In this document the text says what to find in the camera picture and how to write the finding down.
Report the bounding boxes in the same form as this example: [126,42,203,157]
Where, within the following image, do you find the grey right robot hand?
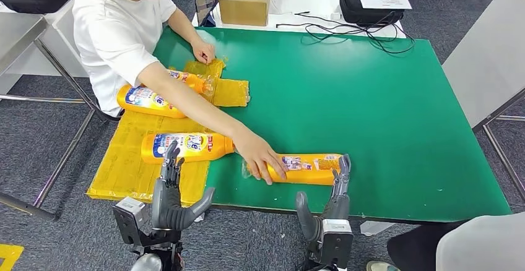
[295,153,352,243]

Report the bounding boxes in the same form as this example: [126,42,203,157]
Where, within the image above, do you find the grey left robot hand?
[150,140,216,232]

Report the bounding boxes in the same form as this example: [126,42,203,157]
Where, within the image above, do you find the person's left hand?
[190,38,217,65]

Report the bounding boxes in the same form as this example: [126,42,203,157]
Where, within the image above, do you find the person's right hand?
[233,129,289,186]

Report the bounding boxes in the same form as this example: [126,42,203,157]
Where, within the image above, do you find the orange detergent bottle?
[167,69,215,97]
[116,84,189,119]
[241,153,344,187]
[141,132,236,165]

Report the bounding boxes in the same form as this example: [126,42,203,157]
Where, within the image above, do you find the brown cardboard box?
[218,0,272,27]

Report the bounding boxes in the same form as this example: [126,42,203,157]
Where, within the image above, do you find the yellow taped cardboard mat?
[86,58,251,208]

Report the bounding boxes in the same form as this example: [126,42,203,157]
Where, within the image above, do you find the person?
[71,0,290,186]
[366,212,525,271]

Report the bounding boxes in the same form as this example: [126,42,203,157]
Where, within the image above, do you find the black chair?
[95,97,124,123]

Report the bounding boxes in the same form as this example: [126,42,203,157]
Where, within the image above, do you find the black carrying case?
[339,0,406,27]

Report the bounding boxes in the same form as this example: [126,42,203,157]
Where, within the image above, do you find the pale table with steel legs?
[441,0,525,202]

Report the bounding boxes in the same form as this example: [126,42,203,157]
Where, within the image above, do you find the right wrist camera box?
[313,219,354,269]

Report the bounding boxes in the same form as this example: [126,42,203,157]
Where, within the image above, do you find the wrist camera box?
[313,219,354,269]
[113,197,150,246]

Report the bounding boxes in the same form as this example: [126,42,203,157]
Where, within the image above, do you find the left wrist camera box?
[113,197,150,246]

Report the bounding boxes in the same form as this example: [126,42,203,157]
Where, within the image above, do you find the black tangled cable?
[276,12,416,56]

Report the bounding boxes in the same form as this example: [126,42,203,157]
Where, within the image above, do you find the steel frame table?
[0,12,124,223]

